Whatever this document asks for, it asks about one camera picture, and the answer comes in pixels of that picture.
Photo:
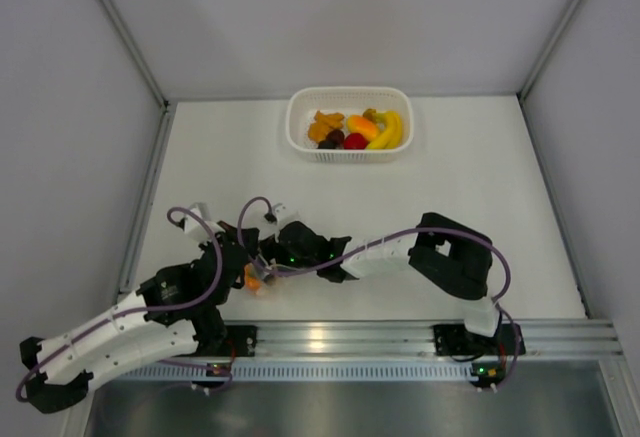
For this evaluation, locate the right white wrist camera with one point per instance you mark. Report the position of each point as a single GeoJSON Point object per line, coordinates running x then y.
{"type": "Point", "coordinates": [279, 216]}

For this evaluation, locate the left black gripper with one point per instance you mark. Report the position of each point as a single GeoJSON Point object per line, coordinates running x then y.
{"type": "Point", "coordinates": [251, 236]}

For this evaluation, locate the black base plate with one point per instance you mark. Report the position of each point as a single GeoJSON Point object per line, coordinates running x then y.
{"type": "Point", "coordinates": [240, 341]}
{"type": "Point", "coordinates": [454, 340]}

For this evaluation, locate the dark fake plum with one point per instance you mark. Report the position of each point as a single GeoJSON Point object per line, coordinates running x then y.
{"type": "Point", "coordinates": [327, 145]}

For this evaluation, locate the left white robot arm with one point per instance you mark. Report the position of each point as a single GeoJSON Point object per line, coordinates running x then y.
{"type": "Point", "coordinates": [173, 314]}

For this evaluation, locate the orange fake carrot slices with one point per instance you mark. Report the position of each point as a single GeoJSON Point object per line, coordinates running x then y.
{"type": "Point", "coordinates": [253, 282]}

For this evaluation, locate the orange fake food piece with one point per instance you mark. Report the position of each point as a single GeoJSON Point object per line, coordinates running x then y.
{"type": "Point", "coordinates": [323, 124]}

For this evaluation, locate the red fake fruit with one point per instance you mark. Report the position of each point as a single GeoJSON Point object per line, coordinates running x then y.
{"type": "Point", "coordinates": [355, 141]}

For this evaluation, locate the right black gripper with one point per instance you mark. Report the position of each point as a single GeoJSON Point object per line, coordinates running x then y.
{"type": "Point", "coordinates": [273, 249]}

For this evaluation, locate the aluminium mounting rail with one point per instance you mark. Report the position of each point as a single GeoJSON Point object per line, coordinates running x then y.
{"type": "Point", "coordinates": [413, 340]}

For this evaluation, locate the yellow fake banana bunch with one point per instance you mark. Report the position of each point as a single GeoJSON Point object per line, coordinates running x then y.
{"type": "Point", "coordinates": [390, 137]}

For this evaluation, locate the slotted grey cable duct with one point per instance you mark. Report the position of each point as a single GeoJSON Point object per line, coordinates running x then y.
{"type": "Point", "coordinates": [280, 371]}

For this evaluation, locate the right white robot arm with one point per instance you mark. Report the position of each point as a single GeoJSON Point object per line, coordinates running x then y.
{"type": "Point", "coordinates": [461, 262]}

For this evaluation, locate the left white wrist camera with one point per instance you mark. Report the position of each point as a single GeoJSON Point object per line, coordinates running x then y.
{"type": "Point", "coordinates": [197, 226]}

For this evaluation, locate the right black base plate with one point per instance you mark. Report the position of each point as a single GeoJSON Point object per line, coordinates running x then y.
{"type": "Point", "coordinates": [454, 340]}

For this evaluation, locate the clear zip top bag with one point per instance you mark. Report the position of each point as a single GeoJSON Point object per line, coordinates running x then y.
{"type": "Point", "coordinates": [273, 283]}

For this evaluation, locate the white perforated plastic basket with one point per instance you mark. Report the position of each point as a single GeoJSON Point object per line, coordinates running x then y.
{"type": "Point", "coordinates": [349, 100]}

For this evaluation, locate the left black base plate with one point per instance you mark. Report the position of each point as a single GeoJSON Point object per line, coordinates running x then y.
{"type": "Point", "coordinates": [240, 341]}

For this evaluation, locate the dark red fake fig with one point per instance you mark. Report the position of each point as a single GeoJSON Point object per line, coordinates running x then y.
{"type": "Point", "coordinates": [337, 136]}

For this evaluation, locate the orange yellow fake mango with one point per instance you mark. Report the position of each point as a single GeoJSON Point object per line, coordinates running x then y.
{"type": "Point", "coordinates": [362, 125]}

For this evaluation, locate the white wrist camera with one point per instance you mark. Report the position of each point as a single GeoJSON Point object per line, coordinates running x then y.
{"type": "Point", "coordinates": [279, 216]}
{"type": "Point", "coordinates": [197, 226]}

